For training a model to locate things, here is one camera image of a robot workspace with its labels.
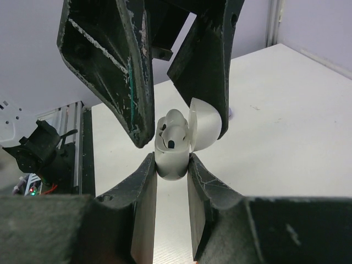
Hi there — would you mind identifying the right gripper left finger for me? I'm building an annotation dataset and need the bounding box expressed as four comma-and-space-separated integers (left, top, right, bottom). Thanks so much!
1, 153, 157, 263

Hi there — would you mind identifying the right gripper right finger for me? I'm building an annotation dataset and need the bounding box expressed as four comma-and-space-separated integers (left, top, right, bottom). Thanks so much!
187, 154, 351, 263

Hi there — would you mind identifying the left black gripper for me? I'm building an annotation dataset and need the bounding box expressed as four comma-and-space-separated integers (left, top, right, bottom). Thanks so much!
57, 0, 244, 149

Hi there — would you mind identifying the white earbud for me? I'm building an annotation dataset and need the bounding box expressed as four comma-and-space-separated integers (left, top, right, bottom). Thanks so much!
157, 109, 187, 131
161, 125, 188, 150

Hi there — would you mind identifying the white earbud charging case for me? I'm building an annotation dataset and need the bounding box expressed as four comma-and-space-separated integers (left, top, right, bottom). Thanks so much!
155, 98, 222, 181

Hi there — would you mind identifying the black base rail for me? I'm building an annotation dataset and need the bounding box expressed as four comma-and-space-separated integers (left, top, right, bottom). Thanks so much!
53, 108, 96, 196

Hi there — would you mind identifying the left aluminium frame post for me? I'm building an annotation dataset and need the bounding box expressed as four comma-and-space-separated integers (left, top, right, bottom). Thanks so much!
265, 0, 284, 47

